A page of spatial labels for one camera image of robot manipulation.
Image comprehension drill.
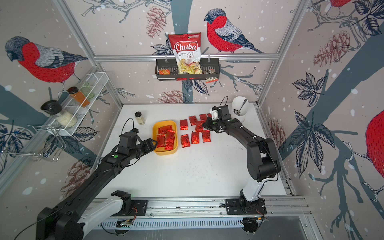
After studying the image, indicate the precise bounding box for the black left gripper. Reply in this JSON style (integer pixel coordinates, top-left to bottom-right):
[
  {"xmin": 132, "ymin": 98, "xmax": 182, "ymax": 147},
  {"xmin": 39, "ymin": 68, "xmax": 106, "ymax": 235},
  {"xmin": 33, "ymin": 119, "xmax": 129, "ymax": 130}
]
[{"xmin": 129, "ymin": 137, "xmax": 159, "ymax": 160}]

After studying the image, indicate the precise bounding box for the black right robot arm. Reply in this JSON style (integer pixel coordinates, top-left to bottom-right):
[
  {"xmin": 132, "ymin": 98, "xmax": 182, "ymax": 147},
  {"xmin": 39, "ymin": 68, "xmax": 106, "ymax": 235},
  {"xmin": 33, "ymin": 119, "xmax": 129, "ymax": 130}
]
[{"xmin": 203, "ymin": 105, "xmax": 281, "ymax": 204}]

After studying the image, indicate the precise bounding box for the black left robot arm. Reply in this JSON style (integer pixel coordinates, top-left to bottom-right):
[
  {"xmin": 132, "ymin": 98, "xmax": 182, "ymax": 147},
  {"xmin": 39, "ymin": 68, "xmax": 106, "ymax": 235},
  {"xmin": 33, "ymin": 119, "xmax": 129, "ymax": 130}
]
[{"xmin": 36, "ymin": 129, "xmax": 157, "ymax": 240}]

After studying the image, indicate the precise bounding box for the black cap spice jar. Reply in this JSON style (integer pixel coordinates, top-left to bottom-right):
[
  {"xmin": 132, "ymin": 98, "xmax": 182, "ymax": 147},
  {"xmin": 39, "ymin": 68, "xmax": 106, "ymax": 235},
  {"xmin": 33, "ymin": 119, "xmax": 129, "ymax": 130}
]
[{"xmin": 135, "ymin": 112, "xmax": 146, "ymax": 125}]

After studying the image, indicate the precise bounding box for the metal spoon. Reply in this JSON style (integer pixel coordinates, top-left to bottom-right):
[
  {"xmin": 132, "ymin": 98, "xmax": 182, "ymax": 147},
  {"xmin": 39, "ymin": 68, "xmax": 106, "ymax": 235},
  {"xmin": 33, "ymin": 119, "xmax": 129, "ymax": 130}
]
[{"xmin": 234, "ymin": 99, "xmax": 247, "ymax": 116}]

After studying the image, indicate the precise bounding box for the white utensil cup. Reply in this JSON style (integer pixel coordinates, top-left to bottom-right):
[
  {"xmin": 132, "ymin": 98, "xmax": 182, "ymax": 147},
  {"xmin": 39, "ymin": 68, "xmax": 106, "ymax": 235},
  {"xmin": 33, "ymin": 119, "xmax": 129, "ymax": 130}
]
[{"xmin": 230, "ymin": 96, "xmax": 249, "ymax": 123}]

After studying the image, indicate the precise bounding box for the green item on shelf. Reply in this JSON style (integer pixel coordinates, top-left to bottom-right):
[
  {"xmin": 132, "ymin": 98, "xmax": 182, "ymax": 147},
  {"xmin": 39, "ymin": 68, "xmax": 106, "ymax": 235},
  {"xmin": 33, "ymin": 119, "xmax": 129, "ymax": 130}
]
[{"xmin": 80, "ymin": 82, "xmax": 95, "ymax": 101}]

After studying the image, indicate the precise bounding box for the Chuba cassava chips bag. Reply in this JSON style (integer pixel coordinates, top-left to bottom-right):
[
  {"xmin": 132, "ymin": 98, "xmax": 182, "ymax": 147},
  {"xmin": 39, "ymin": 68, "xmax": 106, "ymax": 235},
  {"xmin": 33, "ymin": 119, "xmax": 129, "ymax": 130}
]
[{"xmin": 168, "ymin": 33, "xmax": 202, "ymax": 75}]

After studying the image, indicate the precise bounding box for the orange spice bottle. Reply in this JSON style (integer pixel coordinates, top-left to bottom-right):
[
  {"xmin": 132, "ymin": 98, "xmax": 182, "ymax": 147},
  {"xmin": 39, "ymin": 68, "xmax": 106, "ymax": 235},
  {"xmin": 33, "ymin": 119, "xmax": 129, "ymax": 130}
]
[{"xmin": 67, "ymin": 87, "xmax": 90, "ymax": 108}]

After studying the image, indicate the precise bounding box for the black lid rice jar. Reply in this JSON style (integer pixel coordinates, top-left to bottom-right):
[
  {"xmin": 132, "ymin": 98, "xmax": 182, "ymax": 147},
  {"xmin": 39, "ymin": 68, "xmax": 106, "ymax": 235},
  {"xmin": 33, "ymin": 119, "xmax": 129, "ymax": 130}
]
[{"xmin": 41, "ymin": 100, "xmax": 78, "ymax": 128}]

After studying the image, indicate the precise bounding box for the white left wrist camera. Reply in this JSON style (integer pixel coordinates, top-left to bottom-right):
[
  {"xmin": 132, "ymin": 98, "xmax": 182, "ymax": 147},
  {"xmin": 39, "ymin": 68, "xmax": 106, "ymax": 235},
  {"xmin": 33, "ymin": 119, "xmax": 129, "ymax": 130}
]
[{"xmin": 210, "ymin": 108, "xmax": 221, "ymax": 120}]

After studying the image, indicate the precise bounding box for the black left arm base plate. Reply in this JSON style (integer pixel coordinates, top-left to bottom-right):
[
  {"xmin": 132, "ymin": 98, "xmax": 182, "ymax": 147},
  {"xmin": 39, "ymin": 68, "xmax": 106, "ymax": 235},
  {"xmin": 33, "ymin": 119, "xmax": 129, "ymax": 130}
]
[{"xmin": 111, "ymin": 191, "xmax": 148, "ymax": 217}]

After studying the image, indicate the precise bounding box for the black wall basket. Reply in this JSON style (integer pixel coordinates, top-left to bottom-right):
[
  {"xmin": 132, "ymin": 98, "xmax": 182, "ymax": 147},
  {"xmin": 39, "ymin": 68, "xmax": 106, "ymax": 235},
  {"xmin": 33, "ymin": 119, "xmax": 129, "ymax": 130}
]
[{"xmin": 155, "ymin": 58, "xmax": 220, "ymax": 81}]

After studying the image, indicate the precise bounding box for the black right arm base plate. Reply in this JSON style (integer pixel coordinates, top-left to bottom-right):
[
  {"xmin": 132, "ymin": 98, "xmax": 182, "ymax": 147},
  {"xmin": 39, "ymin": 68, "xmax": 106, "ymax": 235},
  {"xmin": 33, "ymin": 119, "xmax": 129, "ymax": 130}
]
[{"xmin": 222, "ymin": 197, "xmax": 267, "ymax": 215}]

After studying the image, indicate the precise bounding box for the white wire wall shelf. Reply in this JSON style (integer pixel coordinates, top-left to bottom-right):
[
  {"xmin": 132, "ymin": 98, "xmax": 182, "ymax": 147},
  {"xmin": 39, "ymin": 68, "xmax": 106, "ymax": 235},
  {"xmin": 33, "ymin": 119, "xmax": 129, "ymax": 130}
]
[{"xmin": 48, "ymin": 72, "xmax": 109, "ymax": 136}]

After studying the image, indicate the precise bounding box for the chrome wire rack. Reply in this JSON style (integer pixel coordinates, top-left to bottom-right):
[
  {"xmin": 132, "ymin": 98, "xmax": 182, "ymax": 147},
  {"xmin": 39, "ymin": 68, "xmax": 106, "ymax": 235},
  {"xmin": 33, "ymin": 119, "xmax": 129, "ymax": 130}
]
[{"xmin": 1, "ymin": 125, "xmax": 69, "ymax": 162}]

